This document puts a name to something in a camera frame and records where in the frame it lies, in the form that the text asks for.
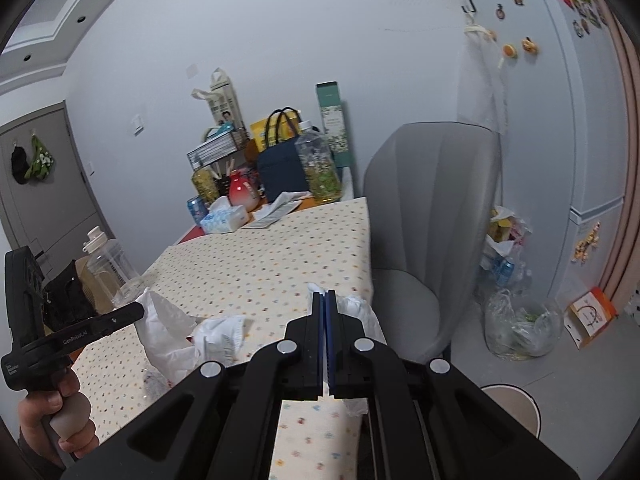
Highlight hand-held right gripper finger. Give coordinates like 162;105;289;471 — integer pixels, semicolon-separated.
327;289;582;480
60;290;329;480

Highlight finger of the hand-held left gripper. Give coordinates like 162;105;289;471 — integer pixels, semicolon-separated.
94;302;146;332

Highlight white plastic bag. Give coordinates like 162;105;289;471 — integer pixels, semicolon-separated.
134;287;212;382

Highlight red and white snack wrapper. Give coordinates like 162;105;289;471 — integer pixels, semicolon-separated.
188;315;249;367

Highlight white round trash bin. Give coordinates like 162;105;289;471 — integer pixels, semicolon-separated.
479;384;544;442

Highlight person's left hand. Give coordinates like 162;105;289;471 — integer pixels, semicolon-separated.
19;374;97;462

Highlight clear plastic water bottle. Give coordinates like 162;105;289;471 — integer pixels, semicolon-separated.
82;226;146;307

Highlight floral dotted tablecloth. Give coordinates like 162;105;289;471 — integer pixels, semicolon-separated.
74;197;377;480

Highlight grey door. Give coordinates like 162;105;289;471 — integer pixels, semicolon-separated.
0;102;107;262

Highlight blue and white tissue packet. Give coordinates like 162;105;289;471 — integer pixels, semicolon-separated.
199;196;250;235

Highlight white printed papers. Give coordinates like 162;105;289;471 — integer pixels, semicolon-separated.
242;191;311;231

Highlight small yellow flower jar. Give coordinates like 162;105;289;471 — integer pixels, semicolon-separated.
192;163;221;204

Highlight red round vase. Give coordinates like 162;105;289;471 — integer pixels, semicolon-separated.
228;170;261;211

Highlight grey upholstered chair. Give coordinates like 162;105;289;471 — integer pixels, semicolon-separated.
363;122;504;377

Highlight green hanging bag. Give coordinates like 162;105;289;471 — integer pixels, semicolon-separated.
24;134;56;181

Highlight navy lunch bag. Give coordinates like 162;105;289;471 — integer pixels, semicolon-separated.
256;107;309;207

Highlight large clear flower jar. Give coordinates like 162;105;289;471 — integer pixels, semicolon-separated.
294;119;344;205

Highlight black hanging hat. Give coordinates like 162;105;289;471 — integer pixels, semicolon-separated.
10;145;32;186

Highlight clear plastic bag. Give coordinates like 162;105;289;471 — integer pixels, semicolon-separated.
483;289;564;362

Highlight yellow bag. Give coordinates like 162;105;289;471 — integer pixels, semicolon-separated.
249;117;302;154

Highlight tall green box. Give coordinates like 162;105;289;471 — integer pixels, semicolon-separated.
315;81;357;169

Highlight white paper gift bag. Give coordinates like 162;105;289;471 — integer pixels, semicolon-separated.
192;67;247;142

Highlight orange and white box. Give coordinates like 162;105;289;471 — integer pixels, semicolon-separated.
564;287;619;351

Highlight yellow figure fridge magnet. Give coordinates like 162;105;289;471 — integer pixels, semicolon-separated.
574;222;604;266

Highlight translucent hanging plastic bag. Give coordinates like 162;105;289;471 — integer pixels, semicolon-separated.
457;24;507;134

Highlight white refrigerator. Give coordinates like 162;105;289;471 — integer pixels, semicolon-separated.
457;0;629;307

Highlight group of fridge magnets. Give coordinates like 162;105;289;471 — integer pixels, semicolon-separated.
487;0;609;59

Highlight black wire basket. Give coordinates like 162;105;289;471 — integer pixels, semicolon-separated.
187;130;251;169

